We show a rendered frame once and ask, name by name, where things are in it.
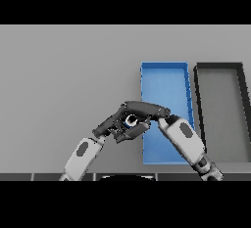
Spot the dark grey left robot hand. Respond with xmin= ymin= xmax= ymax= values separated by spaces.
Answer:
xmin=91 ymin=105 xmax=152 ymax=144

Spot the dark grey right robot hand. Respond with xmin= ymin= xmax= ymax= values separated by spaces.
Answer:
xmin=124 ymin=100 xmax=172 ymax=120

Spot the blue pipe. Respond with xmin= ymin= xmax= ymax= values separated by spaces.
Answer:
xmin=123 ymin=114 xmax=138 ymax=129

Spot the blue bin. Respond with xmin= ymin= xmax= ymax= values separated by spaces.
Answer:
xmin=140 ymin=61 xmax=196 ymax=165

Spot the dark grey bin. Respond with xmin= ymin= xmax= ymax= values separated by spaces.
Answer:
xmin=192 ymin=62 xmax=251 ymax=164

